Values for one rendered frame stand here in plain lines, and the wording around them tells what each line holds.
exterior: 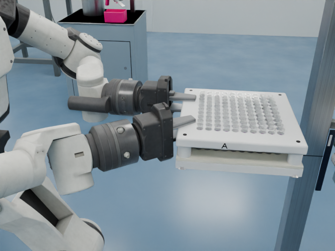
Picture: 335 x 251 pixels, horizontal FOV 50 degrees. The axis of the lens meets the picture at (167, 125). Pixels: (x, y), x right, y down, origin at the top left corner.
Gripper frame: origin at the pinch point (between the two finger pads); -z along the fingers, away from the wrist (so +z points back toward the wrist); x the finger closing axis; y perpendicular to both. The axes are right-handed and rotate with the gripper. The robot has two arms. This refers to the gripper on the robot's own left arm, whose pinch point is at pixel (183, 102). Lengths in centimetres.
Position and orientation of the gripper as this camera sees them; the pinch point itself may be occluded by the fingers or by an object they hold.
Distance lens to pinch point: 84.2
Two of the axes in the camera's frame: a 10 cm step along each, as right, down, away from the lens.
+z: -9.7, -1.0, 2.3
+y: -2.5, 4.8, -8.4
